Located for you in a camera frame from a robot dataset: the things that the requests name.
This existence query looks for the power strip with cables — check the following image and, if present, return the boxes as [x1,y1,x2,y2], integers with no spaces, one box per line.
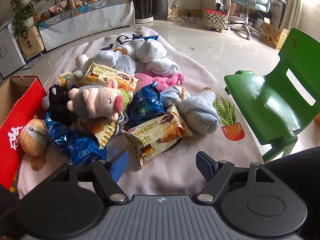
[167,7,198,23]

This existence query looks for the white chest freezer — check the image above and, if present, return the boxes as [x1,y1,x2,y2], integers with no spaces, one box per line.
[0,17,27,79]

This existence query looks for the rolled grey knit glove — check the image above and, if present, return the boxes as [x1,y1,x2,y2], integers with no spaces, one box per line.
[117,55,137,73]

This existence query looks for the green potted plant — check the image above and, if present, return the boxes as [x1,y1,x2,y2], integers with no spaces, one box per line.
[10,0,39,38]

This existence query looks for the red cardboard box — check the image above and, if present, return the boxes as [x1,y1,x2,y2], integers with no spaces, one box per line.
[0,75,48,193]

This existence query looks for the pink plush toy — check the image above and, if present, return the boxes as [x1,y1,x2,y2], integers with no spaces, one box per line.
[135,72,185,90]

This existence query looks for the green fuzzy plush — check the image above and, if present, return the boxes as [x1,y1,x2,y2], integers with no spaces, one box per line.
[119,89,133,105]

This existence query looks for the open cardboard box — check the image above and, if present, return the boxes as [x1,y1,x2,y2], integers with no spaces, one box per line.
[260,17,290,50]

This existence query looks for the orange hamster plush toy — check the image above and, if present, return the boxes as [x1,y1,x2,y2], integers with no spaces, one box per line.
[19,116,49,157]

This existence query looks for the printed pale blanket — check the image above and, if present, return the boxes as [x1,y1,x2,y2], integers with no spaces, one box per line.
[17,26,264,200]

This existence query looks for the white yellow green plush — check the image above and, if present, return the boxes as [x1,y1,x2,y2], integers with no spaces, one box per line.
[55,72,73,85]

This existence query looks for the dark blue snack packet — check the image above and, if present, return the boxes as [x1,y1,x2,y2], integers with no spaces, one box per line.
[127,81,167,128]
[132,33,160,42]

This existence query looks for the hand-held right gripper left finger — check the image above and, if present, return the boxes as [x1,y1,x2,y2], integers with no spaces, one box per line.
[49,150,129,202]

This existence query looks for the person's left leg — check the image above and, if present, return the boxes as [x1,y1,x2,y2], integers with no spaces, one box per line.
[0,184,22,240]

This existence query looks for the blue foil snack packet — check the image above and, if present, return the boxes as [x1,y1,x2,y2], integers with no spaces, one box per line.
[70,130,107,167]
[45,112,75,153]

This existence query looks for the large rolled knit glove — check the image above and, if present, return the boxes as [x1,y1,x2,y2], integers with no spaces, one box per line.
[179,87,222,134]

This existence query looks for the yellow pastry snack packet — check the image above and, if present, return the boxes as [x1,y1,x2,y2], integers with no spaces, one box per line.
[79,62,139,93]
[75,116,119,148]
[122,104,194,169]

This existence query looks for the grey pink pig plush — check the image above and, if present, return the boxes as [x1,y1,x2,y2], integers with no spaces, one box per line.
[66,85,125,120]

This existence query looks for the patterned stool with red top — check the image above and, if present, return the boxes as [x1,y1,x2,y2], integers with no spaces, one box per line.
[204,9,228,33]

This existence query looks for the black plant pot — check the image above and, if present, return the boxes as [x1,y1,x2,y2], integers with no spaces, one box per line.
[129,0,154,22]

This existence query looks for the green plastic chair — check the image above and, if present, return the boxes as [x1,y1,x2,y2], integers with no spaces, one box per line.
[224,27,320,164]

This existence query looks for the black monkey plush toy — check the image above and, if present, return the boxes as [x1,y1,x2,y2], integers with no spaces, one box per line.
[42,84,75,125]

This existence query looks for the small white blue plush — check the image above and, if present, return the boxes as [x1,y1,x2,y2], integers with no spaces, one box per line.
[117,111,129,126]

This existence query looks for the knotted light blue glove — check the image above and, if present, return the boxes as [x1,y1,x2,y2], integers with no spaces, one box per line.
[160,85,190,105]

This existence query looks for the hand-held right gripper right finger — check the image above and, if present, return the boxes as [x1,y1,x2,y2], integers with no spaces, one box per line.
[196,151,274,203]

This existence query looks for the brown paper bag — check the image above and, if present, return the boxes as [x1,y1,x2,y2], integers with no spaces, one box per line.
[17,26,45,60]

